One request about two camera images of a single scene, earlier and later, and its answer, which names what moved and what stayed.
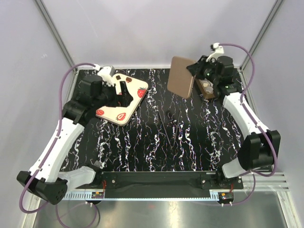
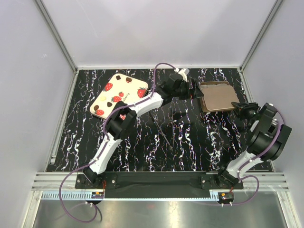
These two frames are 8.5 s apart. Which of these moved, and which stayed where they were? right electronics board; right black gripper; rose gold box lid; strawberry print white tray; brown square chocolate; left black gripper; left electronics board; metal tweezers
Moved: rose gold box lid; left black gripper; metal tweezers; right black gripper
Stayed: left electronics board; strawberry print white tray; right electronics board; brown square chocolate
